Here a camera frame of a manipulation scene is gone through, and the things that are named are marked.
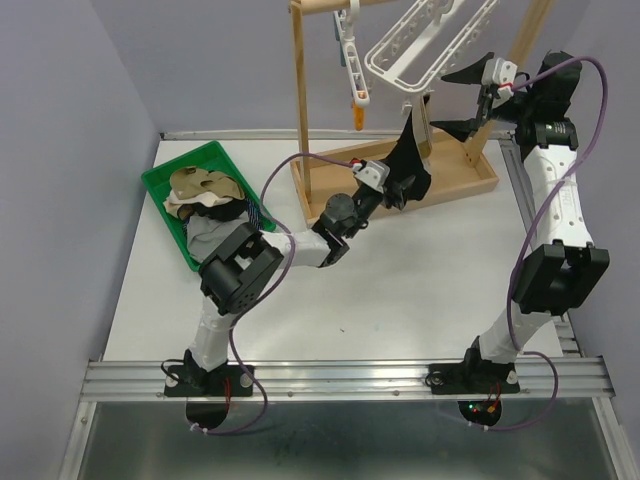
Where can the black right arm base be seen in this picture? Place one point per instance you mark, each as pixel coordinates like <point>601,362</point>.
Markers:
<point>450,377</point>

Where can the white straight clip hanger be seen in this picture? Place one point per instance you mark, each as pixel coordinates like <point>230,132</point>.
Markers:
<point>344,21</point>

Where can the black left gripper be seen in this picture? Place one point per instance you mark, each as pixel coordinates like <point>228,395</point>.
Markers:
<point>400,190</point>

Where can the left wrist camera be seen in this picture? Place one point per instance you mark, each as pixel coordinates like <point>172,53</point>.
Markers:
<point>372,173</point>

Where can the aluminium mounting rail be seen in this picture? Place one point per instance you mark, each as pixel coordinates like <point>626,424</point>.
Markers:
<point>325,381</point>

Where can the grey underwear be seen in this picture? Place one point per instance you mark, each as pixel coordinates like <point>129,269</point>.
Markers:
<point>204,235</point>

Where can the orange clothes peg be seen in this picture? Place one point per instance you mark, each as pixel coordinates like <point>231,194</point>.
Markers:
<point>358,116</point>

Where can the wooden clothes rack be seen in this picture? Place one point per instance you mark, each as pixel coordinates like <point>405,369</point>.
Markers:
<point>458,169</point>

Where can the white rectangular clip hanger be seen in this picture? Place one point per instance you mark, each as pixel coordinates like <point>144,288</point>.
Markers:
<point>425,50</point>

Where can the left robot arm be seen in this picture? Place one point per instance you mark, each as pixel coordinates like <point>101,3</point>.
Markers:
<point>235,275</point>

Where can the beige underwear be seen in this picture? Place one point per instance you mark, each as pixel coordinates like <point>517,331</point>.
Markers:
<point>172,204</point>

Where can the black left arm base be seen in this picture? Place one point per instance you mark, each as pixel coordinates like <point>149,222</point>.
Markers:
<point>184,378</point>

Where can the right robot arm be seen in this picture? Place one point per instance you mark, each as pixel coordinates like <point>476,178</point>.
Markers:
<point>559,264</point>

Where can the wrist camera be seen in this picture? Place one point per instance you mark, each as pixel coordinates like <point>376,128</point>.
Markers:
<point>500,73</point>
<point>372,173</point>

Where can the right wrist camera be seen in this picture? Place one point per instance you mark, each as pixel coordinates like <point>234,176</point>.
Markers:
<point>500,73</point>

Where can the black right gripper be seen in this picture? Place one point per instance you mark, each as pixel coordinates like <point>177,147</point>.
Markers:
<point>463,129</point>

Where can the blue striped underwear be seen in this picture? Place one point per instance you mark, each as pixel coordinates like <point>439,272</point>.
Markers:
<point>256,216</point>

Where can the black underwear cream waistband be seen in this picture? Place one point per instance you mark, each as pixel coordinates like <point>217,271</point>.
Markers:
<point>409,157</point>

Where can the green plastic tray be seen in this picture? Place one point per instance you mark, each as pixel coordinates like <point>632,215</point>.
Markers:
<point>211,157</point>

